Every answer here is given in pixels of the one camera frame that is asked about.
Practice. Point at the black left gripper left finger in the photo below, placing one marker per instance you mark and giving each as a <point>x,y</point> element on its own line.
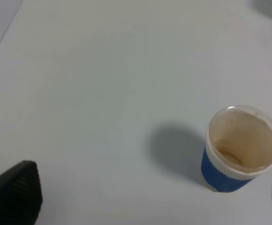
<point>20,194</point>

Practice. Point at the blue white ribbed cup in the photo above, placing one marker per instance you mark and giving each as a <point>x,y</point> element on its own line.
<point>238,148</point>

